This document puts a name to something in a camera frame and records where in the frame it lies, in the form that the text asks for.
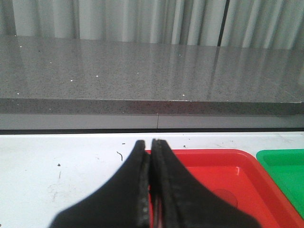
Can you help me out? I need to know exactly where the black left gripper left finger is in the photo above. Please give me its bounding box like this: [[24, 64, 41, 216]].
[[50, 140, 150, 228]]

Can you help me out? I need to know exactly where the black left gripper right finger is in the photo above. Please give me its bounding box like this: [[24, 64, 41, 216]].
[[150, 139, 259, 228]]

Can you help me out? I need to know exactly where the red plastic tray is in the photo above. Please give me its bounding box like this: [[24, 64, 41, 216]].
[[144, 149, 304, 228]]

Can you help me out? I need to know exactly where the green plastic tray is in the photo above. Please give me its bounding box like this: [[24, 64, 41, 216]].
[[256, 149, 304, 217]]

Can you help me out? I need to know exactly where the grey speckled stone counter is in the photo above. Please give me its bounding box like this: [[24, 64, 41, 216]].
[[0, 36, 304, 131]]

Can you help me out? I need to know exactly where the white pleated curtain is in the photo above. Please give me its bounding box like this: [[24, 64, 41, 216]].
[[0, 0, 304, 50]]

